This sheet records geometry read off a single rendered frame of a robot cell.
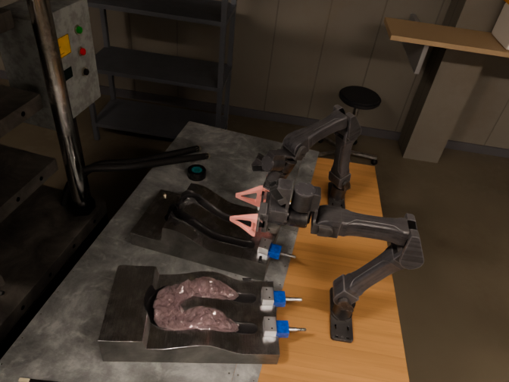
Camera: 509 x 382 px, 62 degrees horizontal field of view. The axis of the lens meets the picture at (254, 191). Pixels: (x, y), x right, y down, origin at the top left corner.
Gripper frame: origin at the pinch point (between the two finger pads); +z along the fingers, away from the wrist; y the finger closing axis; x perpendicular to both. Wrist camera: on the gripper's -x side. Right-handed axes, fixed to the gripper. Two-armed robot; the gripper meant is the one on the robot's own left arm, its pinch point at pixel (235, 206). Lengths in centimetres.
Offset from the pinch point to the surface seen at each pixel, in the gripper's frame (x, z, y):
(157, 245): 36.0, 28.2, -13.3
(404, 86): 70, -106, -257
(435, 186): 122, -138, -195
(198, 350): 32.9, 4.3, 24.9
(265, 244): 28.4, -9.7, -14.6
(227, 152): 40, 15, -81
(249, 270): 36.0, -5.6, -8.7
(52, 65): -20, 61, -27
